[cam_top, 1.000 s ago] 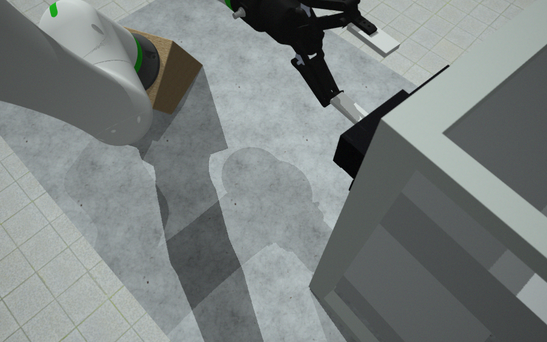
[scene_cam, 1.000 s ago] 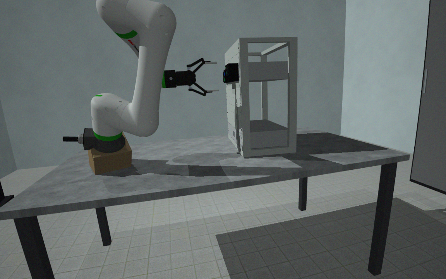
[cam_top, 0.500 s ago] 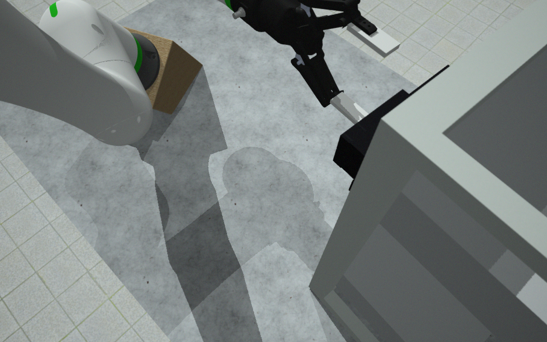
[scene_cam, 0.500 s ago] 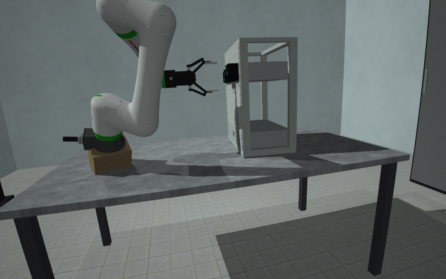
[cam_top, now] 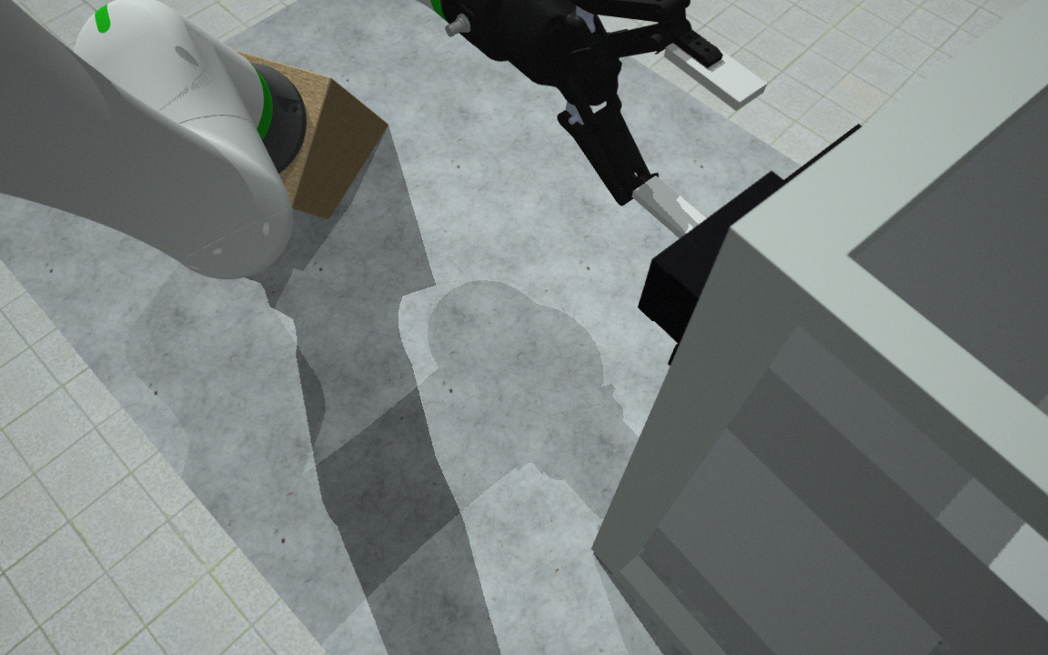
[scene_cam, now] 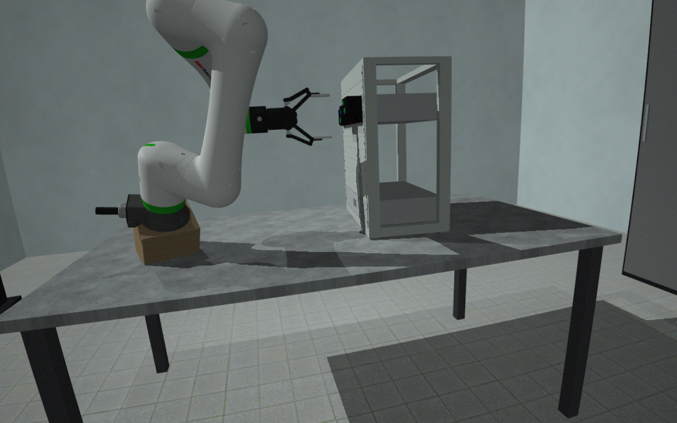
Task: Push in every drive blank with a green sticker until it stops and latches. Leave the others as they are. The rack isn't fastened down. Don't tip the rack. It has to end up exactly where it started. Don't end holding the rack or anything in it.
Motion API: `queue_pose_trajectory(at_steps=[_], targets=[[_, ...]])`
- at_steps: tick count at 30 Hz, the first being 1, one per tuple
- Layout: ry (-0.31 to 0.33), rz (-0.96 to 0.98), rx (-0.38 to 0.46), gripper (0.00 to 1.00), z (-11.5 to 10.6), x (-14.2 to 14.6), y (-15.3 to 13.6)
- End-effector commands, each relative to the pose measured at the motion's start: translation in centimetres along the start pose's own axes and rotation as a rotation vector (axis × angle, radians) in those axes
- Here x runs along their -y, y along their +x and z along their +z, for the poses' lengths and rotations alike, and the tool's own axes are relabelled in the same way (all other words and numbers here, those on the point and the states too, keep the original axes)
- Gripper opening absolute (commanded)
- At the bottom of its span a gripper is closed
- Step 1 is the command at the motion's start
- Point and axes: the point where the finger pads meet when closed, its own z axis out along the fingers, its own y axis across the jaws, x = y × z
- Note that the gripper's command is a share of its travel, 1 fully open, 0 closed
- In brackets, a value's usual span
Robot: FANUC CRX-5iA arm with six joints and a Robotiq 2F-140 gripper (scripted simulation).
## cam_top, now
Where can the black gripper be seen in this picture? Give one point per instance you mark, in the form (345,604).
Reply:
(547,39)

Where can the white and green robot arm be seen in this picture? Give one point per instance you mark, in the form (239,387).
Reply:
(205,189)

